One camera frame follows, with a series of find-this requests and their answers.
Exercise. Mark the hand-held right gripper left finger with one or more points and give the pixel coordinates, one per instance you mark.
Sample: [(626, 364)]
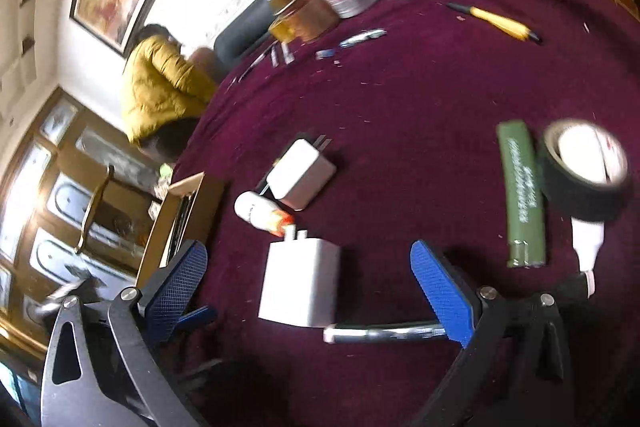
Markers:
[(185, 272)]

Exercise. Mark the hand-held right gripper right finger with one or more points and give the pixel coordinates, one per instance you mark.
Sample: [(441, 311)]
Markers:
[(440, 292)]

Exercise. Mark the cardboard box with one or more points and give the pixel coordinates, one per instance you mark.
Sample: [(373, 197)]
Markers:
[(200, 212)]

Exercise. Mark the silver pen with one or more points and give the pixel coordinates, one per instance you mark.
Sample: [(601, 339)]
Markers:
[(380, 333)]

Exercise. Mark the white bottle with orange cap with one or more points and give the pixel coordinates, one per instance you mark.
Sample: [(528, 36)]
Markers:
[(257, 212)]

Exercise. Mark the white charger plug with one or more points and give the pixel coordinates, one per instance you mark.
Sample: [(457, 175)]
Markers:
[(300, 177), (300, 282)]

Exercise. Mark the green cylindrical tube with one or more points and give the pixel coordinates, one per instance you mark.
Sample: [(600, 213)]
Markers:
[(522, 192)]

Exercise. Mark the white tube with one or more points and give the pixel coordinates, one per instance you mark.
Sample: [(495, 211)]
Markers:
[(587, 242)]

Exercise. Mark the black tape roll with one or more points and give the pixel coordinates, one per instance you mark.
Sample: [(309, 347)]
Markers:
[(570, 192)]

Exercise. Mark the wooden cabinet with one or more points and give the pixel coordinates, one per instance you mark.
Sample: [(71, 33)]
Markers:
[(50, 187)]

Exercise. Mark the maroon velvet tablecloth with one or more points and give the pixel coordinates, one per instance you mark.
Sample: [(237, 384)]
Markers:
[(425, 107)]

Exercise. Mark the dark blue battery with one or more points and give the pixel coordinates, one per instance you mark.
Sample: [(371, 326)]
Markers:
[(325, 54)]

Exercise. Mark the silver blue battery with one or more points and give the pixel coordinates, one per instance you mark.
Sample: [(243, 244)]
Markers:
[(362, 38)]

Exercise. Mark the yellow and black pen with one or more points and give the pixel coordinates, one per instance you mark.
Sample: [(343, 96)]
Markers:
[(500, 22)]

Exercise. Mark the brown jar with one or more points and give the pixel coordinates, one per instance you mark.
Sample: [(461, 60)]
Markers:
[(312, 14)]

